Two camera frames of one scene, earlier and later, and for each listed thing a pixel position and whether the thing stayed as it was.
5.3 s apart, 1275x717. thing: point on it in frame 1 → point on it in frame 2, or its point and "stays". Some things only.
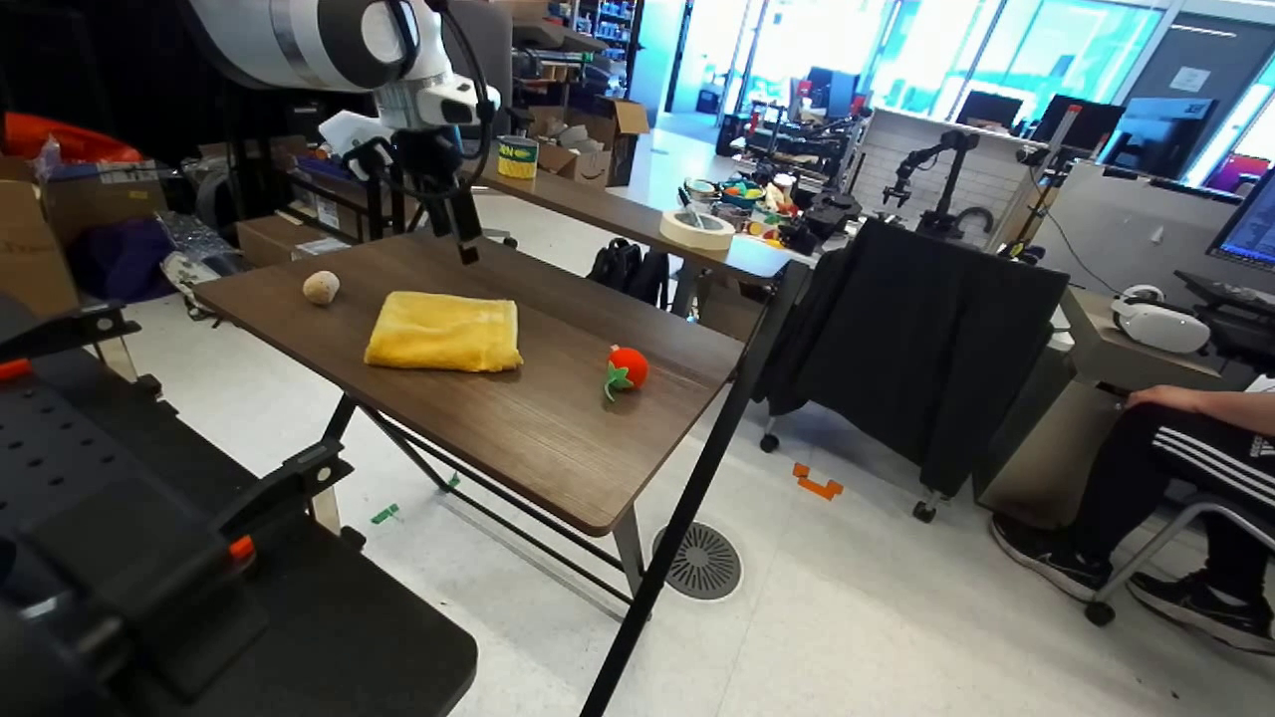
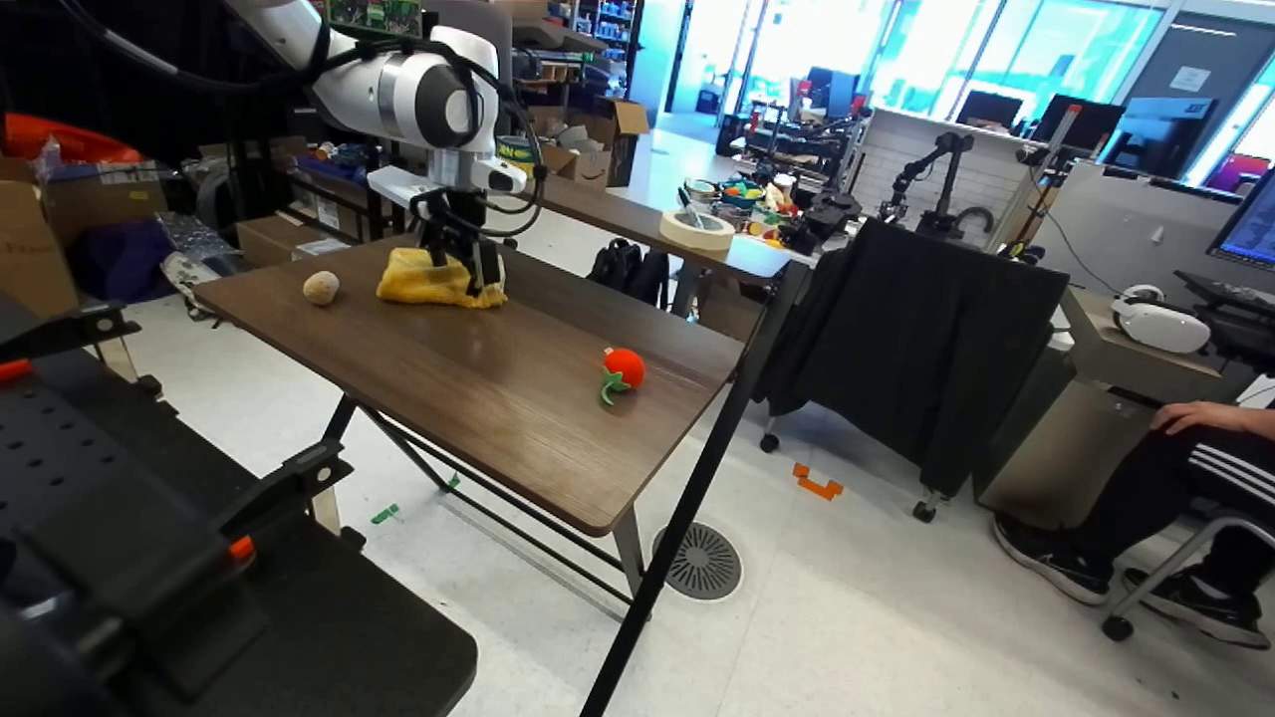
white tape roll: x=695 y=231 stays
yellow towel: x=446 y=328 → x=411 y=278
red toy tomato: x=629 y=371 stays
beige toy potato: x=322 y=283 stays
